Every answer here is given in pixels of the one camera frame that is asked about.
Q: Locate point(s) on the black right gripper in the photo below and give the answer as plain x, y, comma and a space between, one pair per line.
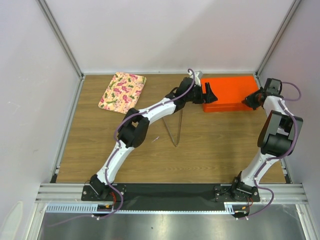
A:
249, 100

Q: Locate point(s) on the orange box lid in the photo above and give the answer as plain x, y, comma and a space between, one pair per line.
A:
230, 90

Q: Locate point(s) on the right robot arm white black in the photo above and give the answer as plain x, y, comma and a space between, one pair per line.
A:
276, 140

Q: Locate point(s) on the aluminium frame post right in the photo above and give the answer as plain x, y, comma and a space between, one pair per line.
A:
279, 34

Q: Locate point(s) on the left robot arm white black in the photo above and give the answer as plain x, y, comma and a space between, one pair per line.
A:
132, 131

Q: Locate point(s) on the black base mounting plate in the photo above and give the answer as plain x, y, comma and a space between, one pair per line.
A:
170, 196

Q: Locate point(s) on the orange chocolate box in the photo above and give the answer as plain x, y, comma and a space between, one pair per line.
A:
216, 107

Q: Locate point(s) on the floral tray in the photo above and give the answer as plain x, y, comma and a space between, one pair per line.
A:
122, 93

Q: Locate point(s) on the aluminium frame post left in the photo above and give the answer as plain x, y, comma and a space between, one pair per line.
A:
45, 8

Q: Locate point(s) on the metal tongs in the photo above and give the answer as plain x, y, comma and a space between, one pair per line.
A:
173, 126

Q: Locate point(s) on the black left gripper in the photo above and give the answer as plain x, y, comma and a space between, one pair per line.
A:
209, 97

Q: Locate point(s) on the aluminium frame post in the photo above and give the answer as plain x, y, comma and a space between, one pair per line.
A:
279, 34
45, 8

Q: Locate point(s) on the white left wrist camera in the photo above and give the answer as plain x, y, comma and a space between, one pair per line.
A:
197, 75

